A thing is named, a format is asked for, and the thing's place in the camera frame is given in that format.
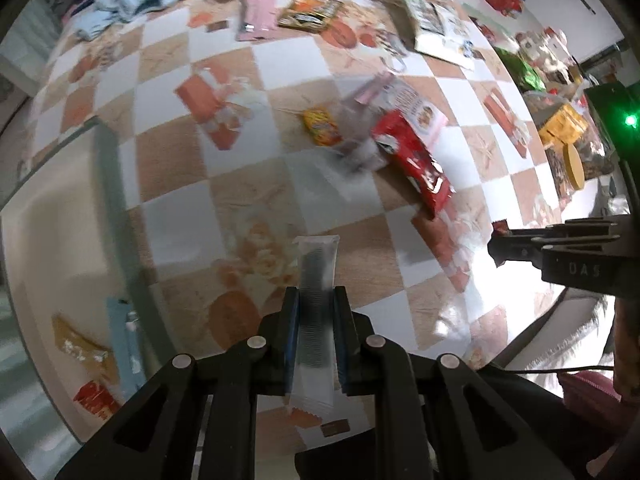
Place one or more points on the orange black snack bag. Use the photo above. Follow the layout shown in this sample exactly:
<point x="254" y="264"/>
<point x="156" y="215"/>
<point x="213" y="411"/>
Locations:
<point x="309" y="15"/>

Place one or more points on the yellow snack box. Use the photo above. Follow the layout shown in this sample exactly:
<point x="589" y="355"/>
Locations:
<point x="564" y="127"/>

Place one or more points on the pink snack pouch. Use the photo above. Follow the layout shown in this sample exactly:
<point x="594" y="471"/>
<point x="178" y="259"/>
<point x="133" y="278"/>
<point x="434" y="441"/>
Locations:
<point x="258" y="20"/>

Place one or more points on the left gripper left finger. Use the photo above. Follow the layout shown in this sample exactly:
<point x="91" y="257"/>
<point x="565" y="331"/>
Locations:
<point x="277" y="363"/>

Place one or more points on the green foil snack bag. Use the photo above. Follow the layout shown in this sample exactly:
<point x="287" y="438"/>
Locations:
<point x="523" y="75"/>

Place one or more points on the white storage tray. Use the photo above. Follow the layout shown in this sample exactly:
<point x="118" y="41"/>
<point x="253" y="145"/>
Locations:
<point x="67" y="249"/>

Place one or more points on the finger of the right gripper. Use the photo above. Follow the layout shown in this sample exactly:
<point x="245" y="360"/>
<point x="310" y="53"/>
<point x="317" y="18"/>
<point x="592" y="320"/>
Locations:
<point x="501" y="228"/>
<point x="514" y="246"/>

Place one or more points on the small yellow candy packet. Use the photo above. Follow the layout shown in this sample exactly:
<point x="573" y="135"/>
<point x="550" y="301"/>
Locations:
<point x="321" y="125"/>

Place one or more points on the clear white snack packet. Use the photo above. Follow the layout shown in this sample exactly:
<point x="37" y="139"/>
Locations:
<point x="313" y="378"/>

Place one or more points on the pink white cookie packet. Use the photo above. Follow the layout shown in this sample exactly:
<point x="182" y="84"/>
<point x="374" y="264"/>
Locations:
<point x="386" y="92"/>

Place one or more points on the red packet in tray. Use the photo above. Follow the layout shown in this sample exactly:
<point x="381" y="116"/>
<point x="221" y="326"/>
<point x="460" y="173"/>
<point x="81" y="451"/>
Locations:
<point x="97" y="400"/>

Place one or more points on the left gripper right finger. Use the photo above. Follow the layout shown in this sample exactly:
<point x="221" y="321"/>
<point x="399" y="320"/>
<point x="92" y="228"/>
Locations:
<point x="357" y="362"/>

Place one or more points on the golden snack bar packet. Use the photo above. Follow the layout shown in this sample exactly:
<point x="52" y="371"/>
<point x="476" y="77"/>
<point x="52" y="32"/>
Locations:
<point x="98" y="360"/>

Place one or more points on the checkered patterned tablecloth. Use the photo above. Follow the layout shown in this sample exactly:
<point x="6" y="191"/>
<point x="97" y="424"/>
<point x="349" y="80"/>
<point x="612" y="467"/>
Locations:
<point x="221" y="176"/>

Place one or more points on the white printed booklet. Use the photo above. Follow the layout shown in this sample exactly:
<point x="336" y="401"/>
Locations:
<point x="439" y="33"/>

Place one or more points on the red snack packet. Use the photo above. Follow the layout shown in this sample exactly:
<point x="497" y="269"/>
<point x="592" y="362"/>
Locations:
<point x="394" y="135"/>

